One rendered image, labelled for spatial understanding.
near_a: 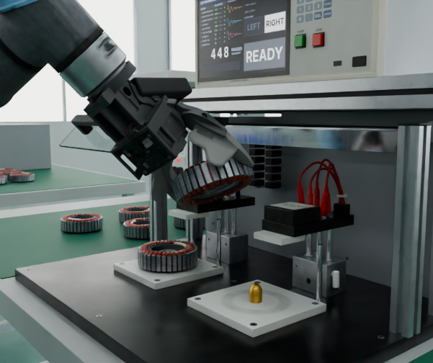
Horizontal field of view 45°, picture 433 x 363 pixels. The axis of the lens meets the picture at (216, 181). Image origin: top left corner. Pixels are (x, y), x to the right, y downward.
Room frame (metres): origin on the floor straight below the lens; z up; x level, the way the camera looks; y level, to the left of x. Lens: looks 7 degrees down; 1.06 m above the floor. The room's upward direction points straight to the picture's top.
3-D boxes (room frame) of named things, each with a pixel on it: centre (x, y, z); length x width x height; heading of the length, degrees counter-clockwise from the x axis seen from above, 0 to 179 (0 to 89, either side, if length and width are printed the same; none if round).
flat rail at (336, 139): (0.92, -0.06, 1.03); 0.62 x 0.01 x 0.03; 39
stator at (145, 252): (0.95, 0.09, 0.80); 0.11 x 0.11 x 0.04
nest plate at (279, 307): (0.76, -0.06, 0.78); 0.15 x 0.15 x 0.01; 39
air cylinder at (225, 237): (1.04, -0.02, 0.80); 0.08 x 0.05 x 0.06; 39
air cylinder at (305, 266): (0.85, -0.17, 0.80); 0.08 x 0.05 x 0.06; 39
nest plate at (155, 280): (0.95, 0.09, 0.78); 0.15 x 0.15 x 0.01; 39
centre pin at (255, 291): (0.76, -0.06, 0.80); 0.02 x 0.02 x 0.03
